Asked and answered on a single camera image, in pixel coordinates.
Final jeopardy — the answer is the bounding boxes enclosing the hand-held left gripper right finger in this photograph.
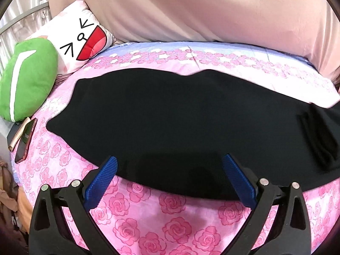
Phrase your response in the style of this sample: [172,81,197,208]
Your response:
[222,153,312,255]

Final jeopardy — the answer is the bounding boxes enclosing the gold phone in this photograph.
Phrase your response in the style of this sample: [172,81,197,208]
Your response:
[8,117,31,152]

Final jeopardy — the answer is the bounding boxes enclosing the pink rose print bed sheet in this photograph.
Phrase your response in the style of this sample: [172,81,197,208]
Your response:
[11,41,340,255]

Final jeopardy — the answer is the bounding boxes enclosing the grey metal bed rail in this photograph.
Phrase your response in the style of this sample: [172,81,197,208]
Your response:
[0,1,50,35]

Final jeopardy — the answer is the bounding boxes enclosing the beige blanket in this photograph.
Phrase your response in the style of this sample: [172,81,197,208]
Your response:
[48,0,340,85]

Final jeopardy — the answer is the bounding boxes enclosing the green plush pillow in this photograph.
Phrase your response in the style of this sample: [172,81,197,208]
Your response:
[0,38,59,123]

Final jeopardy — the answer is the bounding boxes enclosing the white cartoon face pillow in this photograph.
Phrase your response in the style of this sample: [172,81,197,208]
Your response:
[27,0,117,75]

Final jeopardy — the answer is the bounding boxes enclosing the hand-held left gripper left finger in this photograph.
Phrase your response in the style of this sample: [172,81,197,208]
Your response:
[29,155,119,255]

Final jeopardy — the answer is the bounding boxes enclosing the brown clothing pile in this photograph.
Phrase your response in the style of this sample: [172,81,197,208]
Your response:
[0,157,30,234]

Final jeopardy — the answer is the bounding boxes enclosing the black pants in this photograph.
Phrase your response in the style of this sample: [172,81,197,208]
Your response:
[46,69,340,201]

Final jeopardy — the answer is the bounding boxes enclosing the silver curtain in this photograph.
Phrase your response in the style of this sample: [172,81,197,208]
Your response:
[0,0,51,67]

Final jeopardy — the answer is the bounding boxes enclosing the phone with red case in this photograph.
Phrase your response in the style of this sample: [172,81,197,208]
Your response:
[14,118,38,164]

